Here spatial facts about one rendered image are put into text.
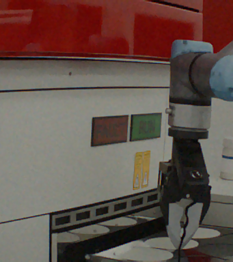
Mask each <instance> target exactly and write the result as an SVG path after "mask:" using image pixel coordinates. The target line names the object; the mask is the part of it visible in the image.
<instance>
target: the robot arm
mask: <svg viewBox="0 0 233 262"><path fill-rule="evenodd" d="M169 62H170V63H171V65H170V75H169V79H170V84H169V108H166V109H165V113H166V114H169V115H168V125H169V126H171V127H170V128H168V136H170V137H172V155H171V160H169V161H168V162H159V171H158V181H157V191H159V192H160V193H161V195H160V197H159V206H160V208H161V213H162V215H163V217H164V219H165V227H166V229H167V234H168V235H169V238H170V239H169V240H170V241H171V243H172V244H173V246H174V247H175V248H176V249H183V248H184V247H185V246H186V245H187V243H189V241H190V240H191V239H192V237H193V236H194V234H195V232H196V231H197V228H198V227H199V226H200V225H201V223H202V221H203V219H204V217H205V215H206V212H207V211H208V208H209V206H210V199H211V193H210V191H211V188H212V186H210V185H209V182H210V181H209V178H208V177H209V176H210V175H209V174H208V172H207V169H206V163H205V161H204V155H203V152H202V148H201V145H200V142H198V140H202V139H208V133H209V131H208V129H210V120H211V111H212V106H211V100H212V98H218V99H222V100H225V101H228V102H233V40H232V42H230V43H229V44H228V45H227V46H226V47H225V48H223V49H222V50H220V51H219V52H218V53H216V54H213V47H212V45H211V44H210V43H208V42H196V41H193V40H174V42H173V43H172V53H171V58H170V59H169ZM160 175H161V185H160ZM182 198H185V199H191V202H190V204H189V205H187V207H186V210H185V212H184V209H183V207H181V206H179V204H177V203H176V201H177V202H180V200H181V199H182ZM183 213H184V214H185V217H184V227H183V228H184V229H183V234H182V237H181V238H180V232H181V230H182V228H181V226H180V220H181V218H182V216H183Z"/></svg>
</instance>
